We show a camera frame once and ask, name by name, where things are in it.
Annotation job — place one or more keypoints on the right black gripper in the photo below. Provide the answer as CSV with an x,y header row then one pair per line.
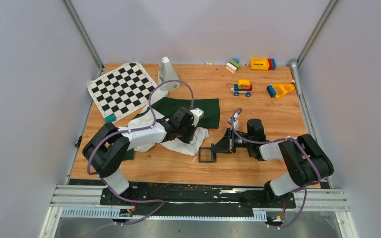
x,y
226,144

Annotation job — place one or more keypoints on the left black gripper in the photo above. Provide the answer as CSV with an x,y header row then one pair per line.
x,y
187,139

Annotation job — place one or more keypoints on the black square display case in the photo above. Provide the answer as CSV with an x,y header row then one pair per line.
x,y
205,155

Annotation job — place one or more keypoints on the white green garment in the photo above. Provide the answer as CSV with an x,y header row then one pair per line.
x,y
159,124

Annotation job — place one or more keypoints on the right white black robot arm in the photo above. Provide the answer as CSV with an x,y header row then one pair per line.
x,y
304,159

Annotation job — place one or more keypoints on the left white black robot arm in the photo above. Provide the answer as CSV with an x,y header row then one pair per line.
x,y
109,146

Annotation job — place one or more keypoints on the white wedge-shaped stand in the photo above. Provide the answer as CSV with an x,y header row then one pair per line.
x,y
167,76

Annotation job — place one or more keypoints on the toy car with yellow top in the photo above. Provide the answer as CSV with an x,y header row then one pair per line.
x,y
244,87

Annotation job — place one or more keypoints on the teal small block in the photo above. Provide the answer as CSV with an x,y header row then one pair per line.
x,y
110,119

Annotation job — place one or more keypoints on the checkerboard calibration sheet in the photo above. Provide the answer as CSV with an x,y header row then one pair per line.
x,y
121,91

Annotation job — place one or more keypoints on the yellow blue toy scoop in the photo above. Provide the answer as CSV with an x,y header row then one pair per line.
x,y
279,90

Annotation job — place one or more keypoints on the white green blue bricks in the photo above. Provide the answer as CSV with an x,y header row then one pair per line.
x,y
233,65

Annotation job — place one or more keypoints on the yellow red blue brick box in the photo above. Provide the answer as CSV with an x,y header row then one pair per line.
x,y
262,64

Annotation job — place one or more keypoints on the grey metal pipe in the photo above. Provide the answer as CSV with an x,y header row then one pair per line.
x,y
294,68

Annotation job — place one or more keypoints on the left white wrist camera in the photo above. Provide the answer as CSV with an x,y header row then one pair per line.
x,y
197,116

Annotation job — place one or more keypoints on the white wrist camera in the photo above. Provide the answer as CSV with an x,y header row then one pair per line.
x,y
234,122
197,116

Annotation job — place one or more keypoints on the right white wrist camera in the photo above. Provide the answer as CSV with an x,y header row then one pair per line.
x,y
234,122

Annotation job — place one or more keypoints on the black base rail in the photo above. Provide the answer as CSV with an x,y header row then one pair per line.
x,y
203,200

